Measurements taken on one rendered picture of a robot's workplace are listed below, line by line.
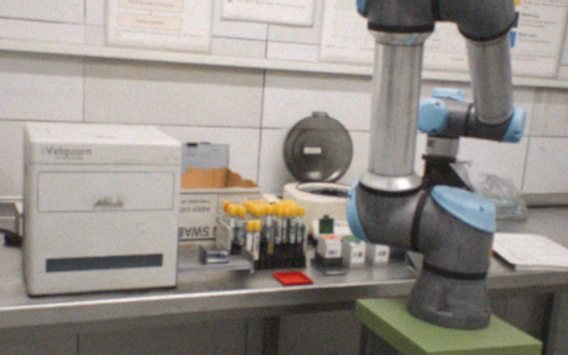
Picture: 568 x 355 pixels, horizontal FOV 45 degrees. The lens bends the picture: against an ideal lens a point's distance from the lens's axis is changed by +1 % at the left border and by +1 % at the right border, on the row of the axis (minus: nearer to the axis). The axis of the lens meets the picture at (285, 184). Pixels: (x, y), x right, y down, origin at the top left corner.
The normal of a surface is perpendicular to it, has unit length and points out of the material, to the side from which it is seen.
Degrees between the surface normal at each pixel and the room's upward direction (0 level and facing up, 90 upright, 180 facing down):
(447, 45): 92
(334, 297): 90
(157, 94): 90
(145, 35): 92
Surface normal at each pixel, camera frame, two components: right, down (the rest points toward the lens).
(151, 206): 0.39, 0.20
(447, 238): -0.48, 0.14
